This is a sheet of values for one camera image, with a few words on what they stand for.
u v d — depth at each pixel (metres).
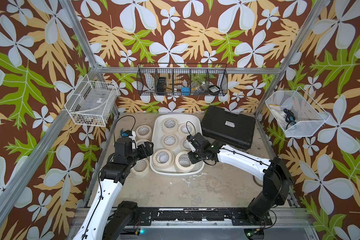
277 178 0.45
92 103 0.81
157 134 1.05
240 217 0.73
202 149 0.63
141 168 0.90
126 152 0.55
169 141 1.03
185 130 1.11
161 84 0.99
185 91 0.94
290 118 0.80
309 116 0.74
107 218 0.45
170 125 1.10
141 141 1.04
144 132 1.08
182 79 0.98
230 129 1.03
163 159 0.94
